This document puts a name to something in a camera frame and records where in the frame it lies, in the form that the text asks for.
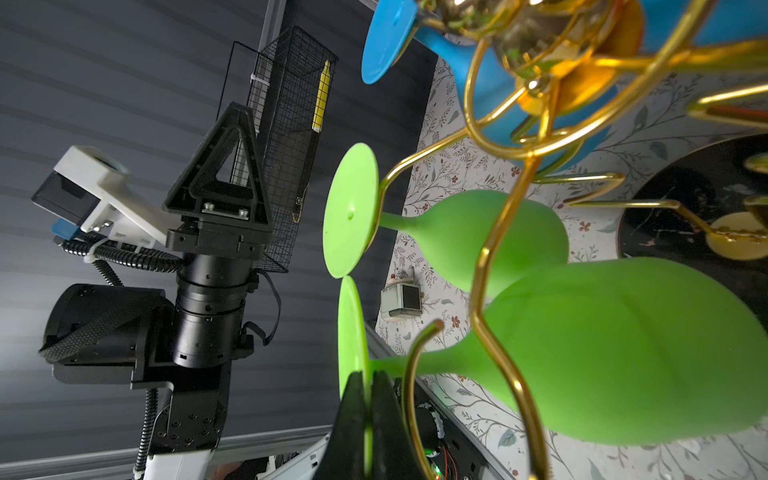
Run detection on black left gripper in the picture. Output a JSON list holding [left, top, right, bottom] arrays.
[[163, 102, 273, 369]]

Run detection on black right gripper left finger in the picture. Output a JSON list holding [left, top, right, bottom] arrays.
[[313, 372, 367, 480]]

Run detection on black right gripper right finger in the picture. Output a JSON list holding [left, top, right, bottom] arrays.
[[369, 371, 426, 480]]

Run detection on green wine glass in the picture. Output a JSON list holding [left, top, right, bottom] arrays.
[[337, 256, 768, 446], [322, 143, 569, 297]]

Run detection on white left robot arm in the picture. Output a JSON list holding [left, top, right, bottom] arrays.
[[33, 103, 273, 479]]

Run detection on left blue wine glass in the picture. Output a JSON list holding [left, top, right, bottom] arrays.
[[360, 0, 619, 175]]

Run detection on blue wine glass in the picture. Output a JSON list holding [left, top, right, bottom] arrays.
[[360, 0, 619, 175], [640, 0, 767, 54]]

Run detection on gold wine glass rack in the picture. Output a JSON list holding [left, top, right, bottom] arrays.
[[400, 1, 767, 479]]

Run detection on back blue wine glass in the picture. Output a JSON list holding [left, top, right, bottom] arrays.
[[640, 0, 767, 54]]

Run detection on yellow marker pen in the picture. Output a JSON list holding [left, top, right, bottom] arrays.
[[312, 60, 331, 133]]

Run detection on floral table mat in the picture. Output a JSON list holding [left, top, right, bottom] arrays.
[[390, 36, 767, 479]]

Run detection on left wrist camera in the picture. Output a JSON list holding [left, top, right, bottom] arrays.
[[32, 145, 182, 248]]

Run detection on left black corrugated cable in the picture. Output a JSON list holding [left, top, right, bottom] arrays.
[[56, 236, 187, 480]]

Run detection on black wire basket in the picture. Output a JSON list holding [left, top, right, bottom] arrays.
[[218, 26, 338, 273]]

